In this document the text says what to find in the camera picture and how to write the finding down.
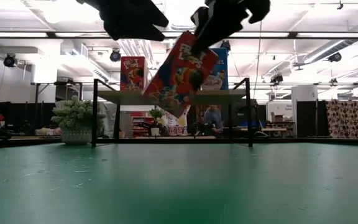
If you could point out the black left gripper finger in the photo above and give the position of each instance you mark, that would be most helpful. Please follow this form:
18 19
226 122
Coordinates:
154 15
151 35

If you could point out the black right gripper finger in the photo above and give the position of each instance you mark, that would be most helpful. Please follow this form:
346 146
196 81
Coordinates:
222 21
200 18

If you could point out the red Froot Loops cereal box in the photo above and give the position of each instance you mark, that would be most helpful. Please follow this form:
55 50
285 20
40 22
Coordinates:
179 81
132 74

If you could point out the blue Rice Krispies cereal box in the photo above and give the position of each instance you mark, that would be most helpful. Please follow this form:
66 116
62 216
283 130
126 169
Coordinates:
221 73

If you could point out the small plant in white pot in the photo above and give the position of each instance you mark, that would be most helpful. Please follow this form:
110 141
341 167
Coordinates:
156 113

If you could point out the red storage rack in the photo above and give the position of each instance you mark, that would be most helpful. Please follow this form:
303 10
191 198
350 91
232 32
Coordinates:
141 121

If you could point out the person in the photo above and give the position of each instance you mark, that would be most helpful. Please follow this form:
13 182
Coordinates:
213 118

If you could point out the green potted artificial plant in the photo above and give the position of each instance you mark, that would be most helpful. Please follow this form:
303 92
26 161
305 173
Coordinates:
76 118

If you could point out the brown cardboard box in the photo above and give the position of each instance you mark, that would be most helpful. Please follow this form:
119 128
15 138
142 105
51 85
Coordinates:
278 117

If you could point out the brown dotted white partition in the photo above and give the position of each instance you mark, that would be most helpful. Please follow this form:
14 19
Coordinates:
343 119

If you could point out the green table mat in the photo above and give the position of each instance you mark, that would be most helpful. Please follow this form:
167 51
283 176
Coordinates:
166 199

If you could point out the black ceiling camera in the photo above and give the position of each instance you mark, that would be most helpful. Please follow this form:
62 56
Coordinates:
335 57
115 56
10 60

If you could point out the wooden shelf with black frame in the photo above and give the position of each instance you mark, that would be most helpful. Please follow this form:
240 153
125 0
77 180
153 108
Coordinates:
120 97

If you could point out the black aluminium table frame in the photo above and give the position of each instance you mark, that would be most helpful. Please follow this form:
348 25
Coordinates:
291 140

